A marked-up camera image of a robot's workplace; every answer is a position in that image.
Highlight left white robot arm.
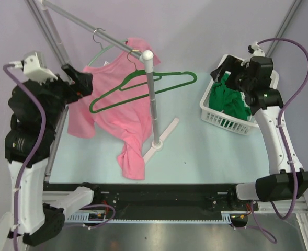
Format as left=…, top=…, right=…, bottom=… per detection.
left=3, top=60, right=102, bottom=249

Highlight white cable duct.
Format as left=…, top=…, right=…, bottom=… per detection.
left=65, top=210, right=249, bottom=228

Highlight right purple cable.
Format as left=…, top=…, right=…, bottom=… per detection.
left=250, top=38, right=308, bottom=244

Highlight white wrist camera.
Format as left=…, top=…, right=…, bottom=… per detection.
left=23, top=51, right=58, bottom=83
left=247, top=41, right=265, bottom=56

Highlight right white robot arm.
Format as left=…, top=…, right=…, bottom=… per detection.
left=210, top=54, right=308, bottom=210

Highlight pink t shirt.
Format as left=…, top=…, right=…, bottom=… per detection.
left=67, top=51, right=152, bottom=180

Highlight green t shirt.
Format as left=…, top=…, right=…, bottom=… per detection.
left=209, top=73, right=251, bottom=121

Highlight light green wire hanger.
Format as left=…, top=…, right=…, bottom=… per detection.
left=87, top=28, right=115, bottom=66

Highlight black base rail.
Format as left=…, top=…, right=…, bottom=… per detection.
left=43, top=183, right=264, bottom=220

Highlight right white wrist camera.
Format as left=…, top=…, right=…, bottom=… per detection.
left=247, top=41, right=265, bottom=56

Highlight green hanger with gold hook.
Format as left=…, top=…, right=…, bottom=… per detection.
left=89, top=50, right=198, bottom=114

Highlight purple cable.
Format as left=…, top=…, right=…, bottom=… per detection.
left=250, top=38, right=308, bottom=244
left=2, top=62, right=46, bottom=251

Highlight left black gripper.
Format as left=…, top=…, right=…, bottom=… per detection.
left=35, top=62, right=94, bottom=129

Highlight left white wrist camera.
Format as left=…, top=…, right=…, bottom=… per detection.
left=23, top=51, right=58, bottom=83

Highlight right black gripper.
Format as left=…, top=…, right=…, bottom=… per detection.
left=211, top=55, right=254, bottom=93

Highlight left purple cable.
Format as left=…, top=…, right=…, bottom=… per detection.
left=2, top=62, right=46, bottom=251

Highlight grey clothes rack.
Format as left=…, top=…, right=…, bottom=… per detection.
left=41, top=1, right=179, bottom=163

